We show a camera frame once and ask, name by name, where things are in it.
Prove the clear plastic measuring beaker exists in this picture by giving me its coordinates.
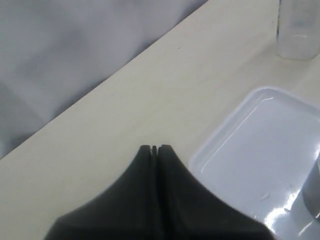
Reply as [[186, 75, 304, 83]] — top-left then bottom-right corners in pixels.
[[276, 0, 320, 60]]

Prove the stainless steel cup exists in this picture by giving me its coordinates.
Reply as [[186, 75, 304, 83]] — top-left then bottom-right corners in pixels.
[[301, 156, 320, 222]]

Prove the white plastic tray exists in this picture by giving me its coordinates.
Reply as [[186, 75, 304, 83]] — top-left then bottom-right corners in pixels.
[[188, 86, 320, 240]]

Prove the white backdrop curtain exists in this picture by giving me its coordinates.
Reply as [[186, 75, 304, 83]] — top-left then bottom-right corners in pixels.
[[0, 0, 203, 156]]

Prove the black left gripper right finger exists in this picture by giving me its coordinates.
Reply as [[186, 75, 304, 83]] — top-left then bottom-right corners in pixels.
[[156, 145, 274, 240]]

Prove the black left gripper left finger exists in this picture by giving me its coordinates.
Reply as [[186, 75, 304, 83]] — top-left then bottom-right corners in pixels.
[[45, 145, 157, 240]]

